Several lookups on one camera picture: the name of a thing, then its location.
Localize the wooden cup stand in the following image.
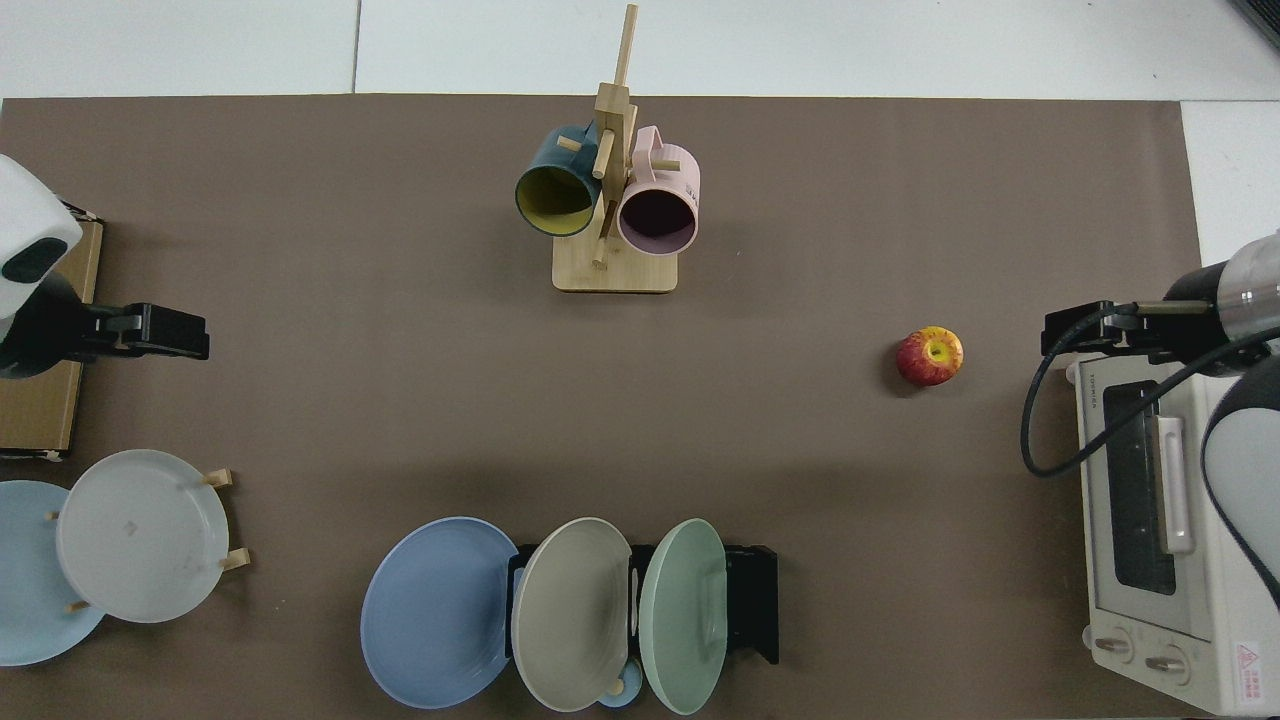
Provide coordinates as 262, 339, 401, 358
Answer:
552, 3, 680, 294

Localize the dark teal mug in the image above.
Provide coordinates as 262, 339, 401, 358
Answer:
515, 123, 606, 239

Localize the pale green plate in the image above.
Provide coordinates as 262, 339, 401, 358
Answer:
640, 518, 729, 716

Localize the dark grey device corner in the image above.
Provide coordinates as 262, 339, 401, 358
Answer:
1232, 0, 1280, 53

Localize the light blue plate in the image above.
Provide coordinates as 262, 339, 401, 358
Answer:
0, 480, 106, 668

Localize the beige plate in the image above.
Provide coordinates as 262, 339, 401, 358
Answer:
510, 517, 634, 713

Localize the grey plate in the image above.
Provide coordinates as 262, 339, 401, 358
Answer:
55, 449, 230, 625

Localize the pink mug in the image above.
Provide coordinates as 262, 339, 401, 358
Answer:
616, 125, 701, 257

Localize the wooden plate rack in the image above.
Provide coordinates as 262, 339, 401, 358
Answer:
45, 466, 251, 613

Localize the brown table cloth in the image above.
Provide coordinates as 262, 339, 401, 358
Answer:
0, 95, 1204, 720

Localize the pale toaster oven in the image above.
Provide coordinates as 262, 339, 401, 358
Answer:
1070, 352, 1280, 717

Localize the small blue round thing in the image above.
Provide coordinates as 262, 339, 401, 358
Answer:
597, 660, 644, 709

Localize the wire basket with wooden floor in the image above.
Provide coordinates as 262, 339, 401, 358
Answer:
0, 200, 106, 463

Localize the red yellow apple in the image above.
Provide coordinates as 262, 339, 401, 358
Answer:
896, 326, 965, 388

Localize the black dish rack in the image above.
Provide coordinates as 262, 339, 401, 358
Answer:
505, 543, 780, 666

